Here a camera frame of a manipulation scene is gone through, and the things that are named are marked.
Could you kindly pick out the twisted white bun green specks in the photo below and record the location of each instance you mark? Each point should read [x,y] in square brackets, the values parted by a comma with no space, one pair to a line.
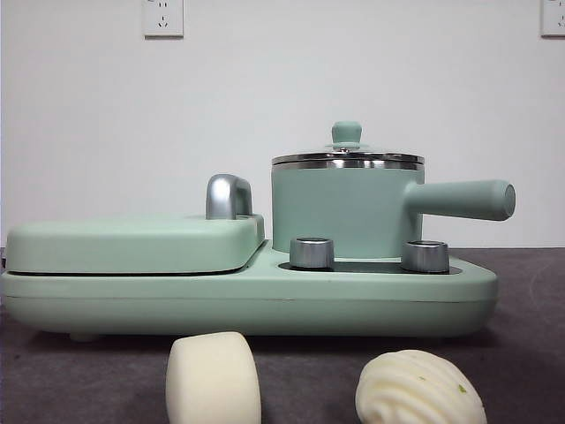
[415,388]

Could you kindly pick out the white wall socket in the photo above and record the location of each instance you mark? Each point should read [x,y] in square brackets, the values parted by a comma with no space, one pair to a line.
[162,20]
[554,17]

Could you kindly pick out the mint green griddle lid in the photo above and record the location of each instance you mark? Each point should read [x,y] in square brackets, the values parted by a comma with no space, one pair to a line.
[132,243]

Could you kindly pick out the mint green breakfast machine base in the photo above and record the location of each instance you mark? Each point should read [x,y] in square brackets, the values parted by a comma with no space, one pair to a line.
[265,305]

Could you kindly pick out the silver control knob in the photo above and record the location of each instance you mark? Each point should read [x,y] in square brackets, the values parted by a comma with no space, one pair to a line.
[424,257]
[311,254]

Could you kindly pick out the smooth white steamed bun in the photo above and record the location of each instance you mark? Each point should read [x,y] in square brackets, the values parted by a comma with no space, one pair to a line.
[212,380]

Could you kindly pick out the glass pot lid green knob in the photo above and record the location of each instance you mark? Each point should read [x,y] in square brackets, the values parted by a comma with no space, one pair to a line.
[346,131]

